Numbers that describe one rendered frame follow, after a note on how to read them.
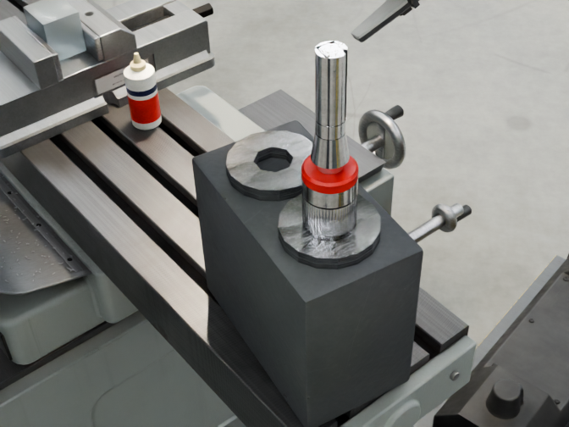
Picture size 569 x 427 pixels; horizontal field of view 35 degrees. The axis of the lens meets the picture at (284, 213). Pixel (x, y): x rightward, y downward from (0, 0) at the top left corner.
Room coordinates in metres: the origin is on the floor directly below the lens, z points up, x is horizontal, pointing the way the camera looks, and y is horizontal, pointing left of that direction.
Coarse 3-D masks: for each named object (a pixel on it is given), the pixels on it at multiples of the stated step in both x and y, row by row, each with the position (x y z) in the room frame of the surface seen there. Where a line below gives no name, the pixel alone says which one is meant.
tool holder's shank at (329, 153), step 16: (320, 48) 0.57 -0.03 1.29; (336, 48) 0.57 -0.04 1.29; (320, 64) 0.56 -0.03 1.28; (336, 64) 0.56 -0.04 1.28; (320, 80) 0.56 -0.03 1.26; (336, 80) 0.56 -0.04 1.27; (320, 96) 0.56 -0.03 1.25; (336, 96) 0.56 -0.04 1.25; (320, 112) 0.56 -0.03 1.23; (336, 112) 0.56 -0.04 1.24; (320, 128) 0.56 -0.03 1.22; (336, 128) 0.56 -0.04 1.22; (320, 144) 0.56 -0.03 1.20; (336, 144) 0.56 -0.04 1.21; (320, 160) 0.56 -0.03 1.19; (336, 160) 0.56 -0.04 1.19
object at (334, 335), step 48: (240, 144) 0.68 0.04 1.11; (288, 144) 0.68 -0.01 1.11; (240, 192) 0.63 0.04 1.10; (288, 192) 0.62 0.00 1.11; (240, 240) 0.59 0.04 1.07; (288, 240) 0.55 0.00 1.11; (336, 240) 0.55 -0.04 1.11; (384, 240) 0.56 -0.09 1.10; (240, 288) 0.60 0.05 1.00; (288, 288) 0.51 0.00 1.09; (336, 288) 0.51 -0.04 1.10; (384, 288) 0.53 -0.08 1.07; (288, 336) 0.52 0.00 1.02; (336, 336) 0.50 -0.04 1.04; (384, 336) 0.53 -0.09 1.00; (288, 384) 0.52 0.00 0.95; (336, 384) 0.51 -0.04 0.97; (384, 384) 0.53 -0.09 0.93
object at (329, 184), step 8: (304, 160) 0.58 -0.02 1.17; (352, 160) 0.58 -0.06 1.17; (304, 168) 0.57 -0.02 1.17; (312, 168) 0.57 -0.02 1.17; (344, 168) 0.57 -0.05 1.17; (352, 168) 0.57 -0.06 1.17; (304, 176) 0.56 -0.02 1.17; (312, 176) 0.56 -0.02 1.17; (320, 176) 0.56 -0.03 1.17; (328, 176) 0.56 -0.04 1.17; (336, 176) 0.56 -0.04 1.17; (344, 176) 0.56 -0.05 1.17; (352, 176) 0.56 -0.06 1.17; (312, 184) 0.55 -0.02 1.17; (320, 184) 0.55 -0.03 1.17; (328, 184) 0.55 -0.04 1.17; (336, 184) 0.55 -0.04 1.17; (344, 184) 0.55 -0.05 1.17; (352, 184) 0.56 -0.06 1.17; (328, 192) 0.55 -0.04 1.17; (336, 192) 0.55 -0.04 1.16
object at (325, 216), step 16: (304, 192) 0.56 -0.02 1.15; (320, 192) 0.55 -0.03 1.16; (352, 192) 0.56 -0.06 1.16; (304, 208) 0.56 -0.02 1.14; (320, 208) 0.55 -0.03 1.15; (336, 208) 0.55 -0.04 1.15; (352, 208) 0.56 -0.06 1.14; (304, 224) 0.56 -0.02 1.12; (320, 224) 0.55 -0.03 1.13; (336, 224) 0.55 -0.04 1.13; (352, 224) 0.56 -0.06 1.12
